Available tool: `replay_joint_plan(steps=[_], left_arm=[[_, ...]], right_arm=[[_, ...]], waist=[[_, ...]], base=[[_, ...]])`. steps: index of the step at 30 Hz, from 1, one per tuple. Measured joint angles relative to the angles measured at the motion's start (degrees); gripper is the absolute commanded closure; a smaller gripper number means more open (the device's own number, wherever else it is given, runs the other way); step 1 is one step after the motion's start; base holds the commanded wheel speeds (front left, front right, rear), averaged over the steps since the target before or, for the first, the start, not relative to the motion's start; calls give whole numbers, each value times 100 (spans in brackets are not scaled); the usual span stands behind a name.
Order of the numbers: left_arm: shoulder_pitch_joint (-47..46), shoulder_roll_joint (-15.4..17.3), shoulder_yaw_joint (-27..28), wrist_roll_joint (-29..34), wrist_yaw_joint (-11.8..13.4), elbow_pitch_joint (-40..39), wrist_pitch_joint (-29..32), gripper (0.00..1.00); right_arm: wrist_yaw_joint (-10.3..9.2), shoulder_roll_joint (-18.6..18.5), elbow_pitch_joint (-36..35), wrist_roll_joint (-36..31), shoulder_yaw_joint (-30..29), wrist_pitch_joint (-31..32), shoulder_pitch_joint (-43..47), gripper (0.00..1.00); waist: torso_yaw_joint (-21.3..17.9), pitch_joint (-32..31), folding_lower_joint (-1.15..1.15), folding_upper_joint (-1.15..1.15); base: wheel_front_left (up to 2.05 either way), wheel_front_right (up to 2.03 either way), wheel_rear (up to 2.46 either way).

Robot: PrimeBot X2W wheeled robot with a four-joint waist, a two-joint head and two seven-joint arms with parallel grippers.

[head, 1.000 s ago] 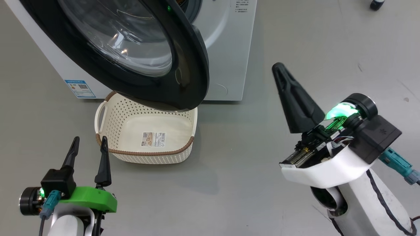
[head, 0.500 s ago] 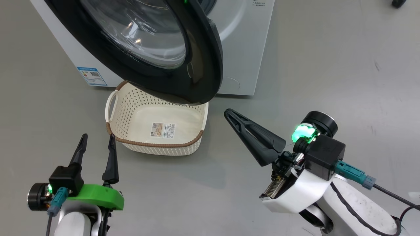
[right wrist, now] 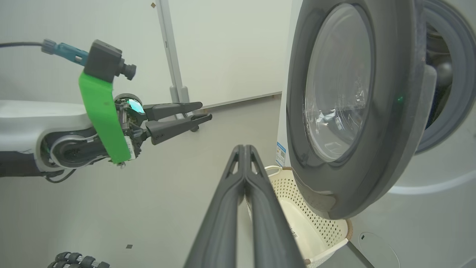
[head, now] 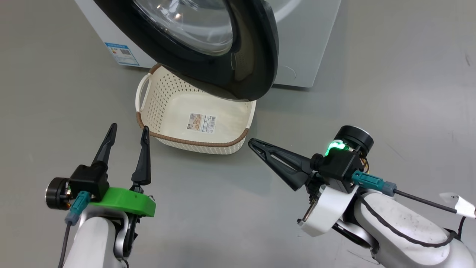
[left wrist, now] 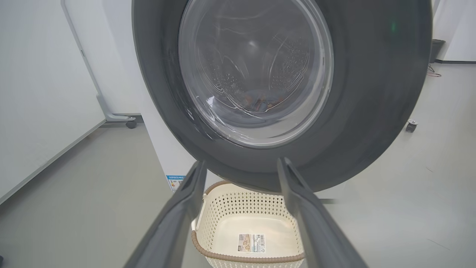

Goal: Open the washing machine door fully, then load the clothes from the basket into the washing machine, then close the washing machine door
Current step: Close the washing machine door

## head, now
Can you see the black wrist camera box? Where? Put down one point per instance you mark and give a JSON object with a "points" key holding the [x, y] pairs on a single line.
{"points": [[89, 180], [338, 169]]}

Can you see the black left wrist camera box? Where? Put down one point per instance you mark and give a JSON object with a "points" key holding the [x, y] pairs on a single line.
{"points": [[89, 180]]}

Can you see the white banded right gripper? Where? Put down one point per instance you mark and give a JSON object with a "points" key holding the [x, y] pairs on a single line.
{"points": [[327, 208]]}

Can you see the white front-load washing machine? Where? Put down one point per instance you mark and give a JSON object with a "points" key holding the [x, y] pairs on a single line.
{"points": [[308, 37]]}

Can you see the cream perforated laundry basket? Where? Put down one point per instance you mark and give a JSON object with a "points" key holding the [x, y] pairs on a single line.
{"points": [[167, 96]]}

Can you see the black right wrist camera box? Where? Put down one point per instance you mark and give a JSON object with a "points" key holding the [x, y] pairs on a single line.
{"points": [[338, 169]]}

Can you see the black round washing machine door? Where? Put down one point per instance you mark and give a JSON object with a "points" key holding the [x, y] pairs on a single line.
{"points": [[253, 56]]}

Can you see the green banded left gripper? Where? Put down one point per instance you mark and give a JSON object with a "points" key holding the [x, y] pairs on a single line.
{"points": [[126, 201]]}

